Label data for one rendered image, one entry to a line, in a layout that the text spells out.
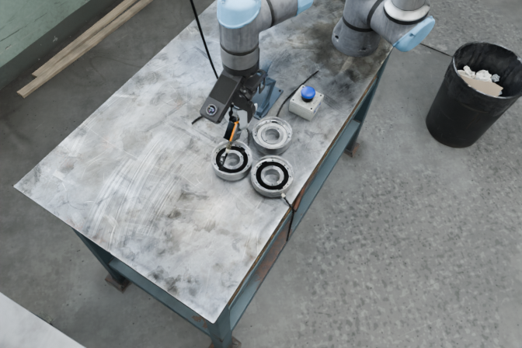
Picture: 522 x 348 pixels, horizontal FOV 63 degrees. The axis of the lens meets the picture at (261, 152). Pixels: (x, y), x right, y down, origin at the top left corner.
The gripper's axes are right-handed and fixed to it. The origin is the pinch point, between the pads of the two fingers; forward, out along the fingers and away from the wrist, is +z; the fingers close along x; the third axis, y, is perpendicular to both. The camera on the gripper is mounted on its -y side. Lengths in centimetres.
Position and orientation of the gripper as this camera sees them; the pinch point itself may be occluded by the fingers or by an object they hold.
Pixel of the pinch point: (235, 125)
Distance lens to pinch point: 102.2
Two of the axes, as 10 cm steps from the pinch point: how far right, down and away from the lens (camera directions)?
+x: -8.6, -4.4, 2.5
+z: -0.3, 5.4, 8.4
